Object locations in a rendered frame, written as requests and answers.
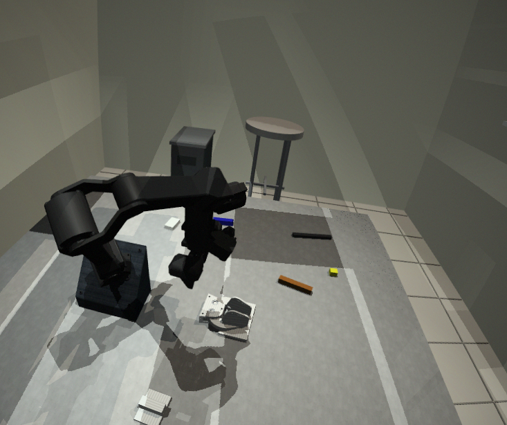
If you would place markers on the brown rectangular bar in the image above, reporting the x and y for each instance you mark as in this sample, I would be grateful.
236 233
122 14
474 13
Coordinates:
295 284

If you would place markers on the dark grey long bar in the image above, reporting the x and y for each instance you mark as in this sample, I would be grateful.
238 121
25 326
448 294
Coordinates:
306 235

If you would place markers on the small blue block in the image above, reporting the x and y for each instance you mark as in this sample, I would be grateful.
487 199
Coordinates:
224 221

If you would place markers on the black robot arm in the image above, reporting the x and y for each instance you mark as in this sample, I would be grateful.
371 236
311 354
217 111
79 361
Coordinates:
76 233

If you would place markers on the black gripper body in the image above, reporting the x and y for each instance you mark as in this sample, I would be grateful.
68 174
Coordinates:
190 266

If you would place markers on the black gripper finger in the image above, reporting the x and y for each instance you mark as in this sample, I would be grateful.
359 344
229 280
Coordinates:
204 257
188 283

